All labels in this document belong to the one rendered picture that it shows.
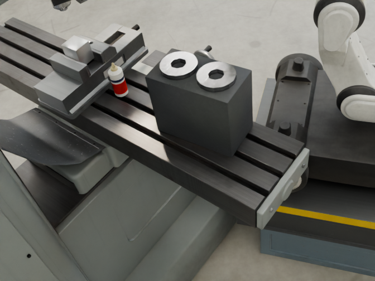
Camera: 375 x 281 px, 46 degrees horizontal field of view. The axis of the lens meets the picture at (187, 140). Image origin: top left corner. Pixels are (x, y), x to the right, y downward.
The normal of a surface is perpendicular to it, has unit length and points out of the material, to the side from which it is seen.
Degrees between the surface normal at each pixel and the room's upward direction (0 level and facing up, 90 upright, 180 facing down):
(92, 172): 90
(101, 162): 90
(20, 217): 88
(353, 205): 0
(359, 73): 90
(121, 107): 0
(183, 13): 0
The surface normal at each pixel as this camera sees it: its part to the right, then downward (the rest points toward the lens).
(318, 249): -0.29, 0.74
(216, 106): -0.51, 0.68
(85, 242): 0.79, 0.40
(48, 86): -0.12, -0.66
